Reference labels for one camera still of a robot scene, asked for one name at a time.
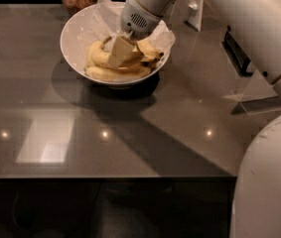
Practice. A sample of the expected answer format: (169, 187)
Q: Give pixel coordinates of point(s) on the large curved banana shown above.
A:
(100, 55)

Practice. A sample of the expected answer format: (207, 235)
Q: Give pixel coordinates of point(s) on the white ceramic bowl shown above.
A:
(73, 55)

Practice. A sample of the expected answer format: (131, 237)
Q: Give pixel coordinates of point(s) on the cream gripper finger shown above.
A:
(119, 49)
(135, 56)

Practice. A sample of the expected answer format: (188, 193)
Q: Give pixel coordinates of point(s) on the white paper in bowl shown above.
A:
(102, 20)

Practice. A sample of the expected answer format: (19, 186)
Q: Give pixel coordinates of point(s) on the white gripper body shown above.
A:
(137, 20)

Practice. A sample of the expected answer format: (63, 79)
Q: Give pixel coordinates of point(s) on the front lying banana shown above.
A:
(117, 75)

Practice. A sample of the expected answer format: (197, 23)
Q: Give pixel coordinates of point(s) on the left rear banana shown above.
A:
(92, 48)

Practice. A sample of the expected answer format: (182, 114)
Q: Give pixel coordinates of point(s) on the clear acrylic stand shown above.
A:
(256, 97)

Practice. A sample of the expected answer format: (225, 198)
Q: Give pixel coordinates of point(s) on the right upright banana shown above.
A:
(149, 52)

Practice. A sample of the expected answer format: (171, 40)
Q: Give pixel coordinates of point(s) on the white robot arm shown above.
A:
(255, 28)

